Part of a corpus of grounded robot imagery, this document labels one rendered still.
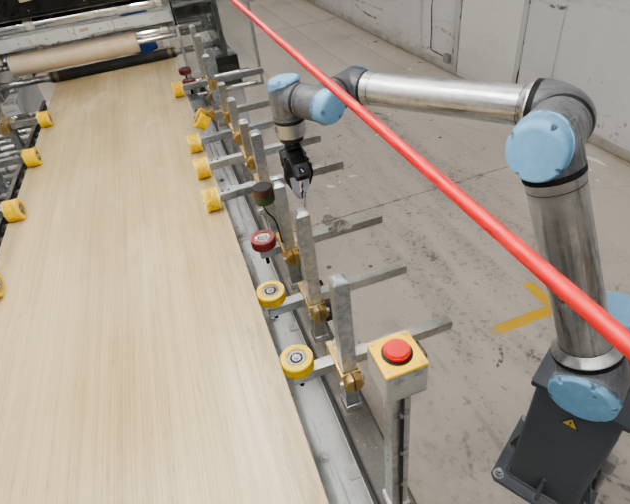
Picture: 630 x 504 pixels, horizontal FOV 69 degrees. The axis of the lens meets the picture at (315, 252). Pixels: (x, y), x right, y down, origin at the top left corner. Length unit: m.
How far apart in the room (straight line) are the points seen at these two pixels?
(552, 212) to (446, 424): 1.27
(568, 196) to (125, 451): 1.02
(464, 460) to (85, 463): 1.37
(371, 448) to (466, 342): 1.21
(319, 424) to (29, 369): 0.76
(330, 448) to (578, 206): 0.83
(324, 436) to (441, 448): 0.79
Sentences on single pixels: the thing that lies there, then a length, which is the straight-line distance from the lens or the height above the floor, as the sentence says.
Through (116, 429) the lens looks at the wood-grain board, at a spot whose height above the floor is 0.90.
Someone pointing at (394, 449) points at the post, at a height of 0.97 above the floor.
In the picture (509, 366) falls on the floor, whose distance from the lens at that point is 2.28.
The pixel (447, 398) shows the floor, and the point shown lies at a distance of 2.13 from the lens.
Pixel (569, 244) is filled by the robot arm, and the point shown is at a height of 1.17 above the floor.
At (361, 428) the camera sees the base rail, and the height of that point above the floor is 0.70.
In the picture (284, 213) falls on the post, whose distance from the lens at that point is 1.39.
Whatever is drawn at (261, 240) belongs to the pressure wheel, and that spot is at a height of 0.90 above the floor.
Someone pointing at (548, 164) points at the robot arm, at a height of 1.34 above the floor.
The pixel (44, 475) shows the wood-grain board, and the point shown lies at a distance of 1.18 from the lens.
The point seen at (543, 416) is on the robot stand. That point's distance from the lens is 1.62.
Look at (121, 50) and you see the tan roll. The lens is 3.54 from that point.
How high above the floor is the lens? 1.78
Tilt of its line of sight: 39 degrees down
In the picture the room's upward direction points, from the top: 8 degrees counter-clockwise
